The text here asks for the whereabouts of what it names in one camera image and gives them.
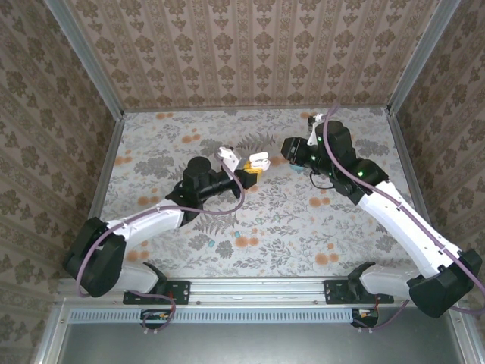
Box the floral patterned tablecloth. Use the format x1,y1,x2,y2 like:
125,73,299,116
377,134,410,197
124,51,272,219
96,108,437,280

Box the grey metal panel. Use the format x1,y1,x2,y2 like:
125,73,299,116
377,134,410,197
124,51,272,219
33,305,485,364

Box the thin black gripper wire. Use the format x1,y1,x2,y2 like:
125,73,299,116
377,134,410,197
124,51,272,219
309,170,335,190

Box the aluminium table side rail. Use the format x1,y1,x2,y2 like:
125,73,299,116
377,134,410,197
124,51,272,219
89,113,126,224
386,111,433,243

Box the aluminium mounting rail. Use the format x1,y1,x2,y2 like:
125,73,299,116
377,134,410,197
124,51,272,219
56,278,469,307

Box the aluminium frame post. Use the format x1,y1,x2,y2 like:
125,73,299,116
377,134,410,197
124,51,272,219
44,0,125,121
386,0,462,115

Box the grey slotted cable duct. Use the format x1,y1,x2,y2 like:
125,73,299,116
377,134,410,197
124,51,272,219
67,307,376,324

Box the black electronics box with wires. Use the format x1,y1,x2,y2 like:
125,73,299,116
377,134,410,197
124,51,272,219
350,307,380,329
140,309,172,330

